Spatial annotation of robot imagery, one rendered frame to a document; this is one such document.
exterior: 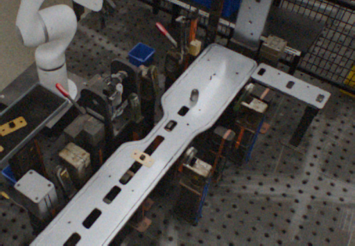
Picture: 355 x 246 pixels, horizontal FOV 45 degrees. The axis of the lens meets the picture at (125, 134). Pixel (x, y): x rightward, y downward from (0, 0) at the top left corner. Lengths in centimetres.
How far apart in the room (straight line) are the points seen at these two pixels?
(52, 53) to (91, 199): 64
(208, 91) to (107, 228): 68
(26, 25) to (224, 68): 79
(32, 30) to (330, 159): 132
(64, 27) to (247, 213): 100
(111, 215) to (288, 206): 77
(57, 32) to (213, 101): 64
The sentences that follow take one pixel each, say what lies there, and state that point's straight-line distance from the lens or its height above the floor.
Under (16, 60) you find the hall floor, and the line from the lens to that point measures 332.
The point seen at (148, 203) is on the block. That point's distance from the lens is 168.
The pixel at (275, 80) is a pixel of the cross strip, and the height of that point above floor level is 100.
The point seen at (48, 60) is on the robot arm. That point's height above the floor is 104.
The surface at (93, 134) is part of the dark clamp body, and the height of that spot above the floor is 108.
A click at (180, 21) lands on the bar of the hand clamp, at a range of 160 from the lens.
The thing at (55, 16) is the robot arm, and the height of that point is 121.
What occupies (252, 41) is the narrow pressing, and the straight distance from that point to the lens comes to 186.
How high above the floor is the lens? 219
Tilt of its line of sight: 53 degrees down
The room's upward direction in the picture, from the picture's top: straight up
